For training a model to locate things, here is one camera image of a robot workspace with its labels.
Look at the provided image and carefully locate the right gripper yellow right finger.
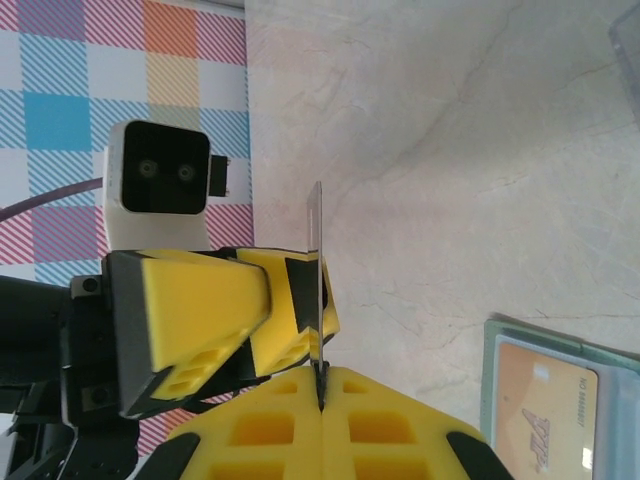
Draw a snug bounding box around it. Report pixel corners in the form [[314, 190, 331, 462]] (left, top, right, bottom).
[[322, 366, 515, 480]]

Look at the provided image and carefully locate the green card holder wallet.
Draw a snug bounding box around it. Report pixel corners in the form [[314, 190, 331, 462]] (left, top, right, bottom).
[[479, 312, 640, 480]]

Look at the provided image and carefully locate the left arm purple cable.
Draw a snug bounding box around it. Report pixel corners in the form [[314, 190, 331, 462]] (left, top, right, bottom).
[[0, 178, 107, 224]]

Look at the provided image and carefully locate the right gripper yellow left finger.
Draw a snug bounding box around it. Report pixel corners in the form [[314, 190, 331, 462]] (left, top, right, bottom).
[[127, 367, 325, 480]]

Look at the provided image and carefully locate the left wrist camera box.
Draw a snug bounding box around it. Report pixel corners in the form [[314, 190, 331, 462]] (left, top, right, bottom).
[[101, 118, 232, 251]]

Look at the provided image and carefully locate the dark glossy card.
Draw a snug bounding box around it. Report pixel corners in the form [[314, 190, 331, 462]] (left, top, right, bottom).
[[304, 179, 327, 374]]

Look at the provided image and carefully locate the gold VIP card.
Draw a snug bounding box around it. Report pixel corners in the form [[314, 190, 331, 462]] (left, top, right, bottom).
[[492, 339, 600, 480]]

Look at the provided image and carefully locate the clear acrylic card box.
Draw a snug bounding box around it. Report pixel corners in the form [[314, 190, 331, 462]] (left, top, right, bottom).
[[607, 4, 640, 127]]

